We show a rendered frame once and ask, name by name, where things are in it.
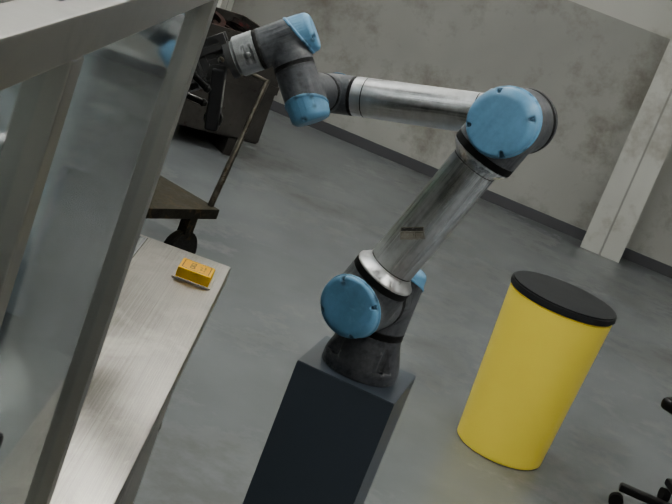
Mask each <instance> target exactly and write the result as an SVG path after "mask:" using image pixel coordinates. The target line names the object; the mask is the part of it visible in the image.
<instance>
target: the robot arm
mask: <svg viewBox="0 0 672 504"><path fill-rule="evenodd" d="M320 48H321V44H320V40H319V36H318V33H317V30H316V28H315V25H314V22H313V20H312V18H311V16H310V15H309V14H307V13H300V14H296V15H293V16H290V17H287V18H286V17H283V19H281V20H278V21H275V22H272V23H269V24H267V25H264V26H261V27H258V28H255V29H253V30H249V31H247V32H244V33H241V34H238V35H235V36H233V37H231V39H228V37H227V34H226V31H224V32H221V33H218V34H215V35H213V36H210V37H207V38H206V39H205V42H204V45H203V48H202V51H201V54H200V57H199V60H198V63H197V66H196V69H195V71H196V72H197V74H198V75H199V76H200V77H201V78H202V79H203V80H204V81H205V82H206V83H207V84H208V85H210V86H211V89H212V90H211V91H210V92H209V95H208V104H207V110H206V112H205V113H204V115H203V121H204V124H205V126H204V128H205V130H207V131H214V132H215V131H217V130H218V128H219V127H220V125H221V124H222V122H223V114H222V106H223V99H224V91H225V84H226V76H227V69H228V68H229V70H230V72H231V74H232V75H233V77H234V78H235V79H236V78H239V77H242V76H243V75H244V76H248V75H251V74H253V73H256V72H259V71H262V70H265V69H268V68H271V67H273V69H274V72H275V76H276V79H277V82H278V85H279V88H280V91H281V94H282V97H283V100H284V104H285V110H286V111H287V113H288V115H289V117H290V120H291V123H292V124H293V125H294V126H296V127H303V126H307V125H311V124H314V123H317V122H320V121H322V120H324V119H326V118H328V117H329V115H330V113H333V114H341V115H347V116H357V117H363V118H370V119H377V120H383V121H390V122H397V123H403V124H410V125H417V126H423V127H430V128H437V129H443V130H450V131H457V134H456V135H455V141H456V149H455V150H454V151H453V153H452V154H451V155H450V156H449V158H448V159H447V160H446V161H445V162H444V164H443V165H442V166H441V167H440V169H439V170H438V171H437V172H436V174H435V175H434V176H433V177H432V178H431V180H430V181H429V182H428V183H427V185H426V186H425V187H424V188H423V189H422V191H421V192H420V193H419V194H418V196H417V197H416V198H415V199H414V201H413V202H412V203H411V204H410V205H409V207H408V208H407V209H406V210H405V212H404V213H403V214H402V215H401V216H400V218H399V219H398V220H397V221H396V223H395V224H394V225H393V226H392V228H391V229H390V230H389V231H388V232H387V234H386V235H385V236H384V237H383V239H382V240H381V241H380V242H379V243H378V245H377V246H376V247H375V248H374V249H373V250H363V251H361V252H360V253H359V255H358V256H357V257H356V258H355V259H354V261H353V262H352V263H351V264H350V265H349V267H348V268H347V269H346V270H345V272H344V273H343V274H340V275H337V276H335V277H334V278H332V279H331V280H330V281H329V282H328V283H327V284H326V286H325V287H324V289H323V291H322V295H321V300H320V305H321V312H322V315H323V318H324V320H325V322H326V323H327V325H328V326H329V327H330V328H331V329H332V330H333V331H334V332H335V334H334V335H333V336H332V338H331V339H330V340H329V341H328V342H327V344H326V346H325V348H324V351H323V353H322V358H323V360H324V361H325V363H326V364H327V365H328V366H329V367H331V368H332V369H333V370H335V371H336V372H338V373H339V374H341V375H343V376H345V377H347V378H349V379H351V380H354V381H356V382H359V383H362V384H365V385H369V386H374V387H391V386H393V385H394V384H395V382H396V379H397V377H398V374H399V364H400V348H401V343H402V340H403V337H404V335H405V333H406V330H407V328H408V325H409V323H410V320H411V318H412V315H413V313H414V310H415V308H416V306H417V303H418V301H419V298H420V296H421V293H422V292H423V291H424V285H425V282H426V275H425V273H424V272H423V271H422V270H420V269H421V267H422V266H423V265H424V264H425V263H426V261H427V260H428V259H429V258H430V257H431V255H432V254H433V253H434V252H435V251H436V249H437V248H438V247H439V246H440V245H441V244H442V242H443V241H444V240H445V239H446V238H447V236H448V235H449V234H450V233H451V232H452V230H453V229H454V228H455V227H456V226H457V224H458V223H459V222H460V221H461V220H462V218H463V217H464V216H465V215H466V214H467V213H468V211H469V210H470V209H471V208H472V207H473V205H474V204H475V203H476V202H477V201H478V199H479V198H480V197H481V196H482V195H483V193H484V192H485V191H486V190H487V189H488V187H489V186H490V185H491V184H492V183H493V181H494V180H497V179H507V178H508V177H509V176H510V175H511V174H512V173H513V172H514V171H515V169H516V168H517V167H518V166H519V165H520V163H521V162H522V161H523V160H524V159H525V157H526V156H527V155H528V154H531V153H535V152H538V151H539V150H541V149H543V148H544V147H546V146H547V145H548V144H549V143H550V142H551V140H552V139H553V137H554V135H555V133H556V130H557V126H558V114H557V110H556V108H555V106H554V104H553V102H552V101H551V100H550V98H549V97H548V96H546V95H545V94H544V93H543V92H541V91H539V90H536V89H533V88H521V87H516V86H499V87H496V88H491V89H490V90H488V91H487V92H485V93H481V92H473V91H466V90H458V89H450V88H443V87H435V86H427V85H420V84H412V83H405V82H397V81H389V80H382V79H374V78H366V77H357V76H351V75H346V74H343V73H338V72H334V73H320V72H318V71H317V68H316V65H315V62H314V59H313V55H312V54H314V53H315V52H316V51H319V50H320ZM220 57H223V58H224V62H222V61H220Z"/></svg>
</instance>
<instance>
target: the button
mask: <svg viewBox="0 0 672 504"><path fill-rule="evenodd" d="M214 272H215V269H214V268H212V267H209V266H206V265H203V264H201V263H198V262H195V261H192V260H190V259H187V258H183V260H182V261H181V263H180V265H179V266H178V268H177V271H176V274H175V276H178V277H181V278H183V279H186V280H189V281H192V282H194V283H197V284H200V285H203V286H205V287H208V285H209V284H210V282H211V280H212V278H213V275H214Z"/></svg>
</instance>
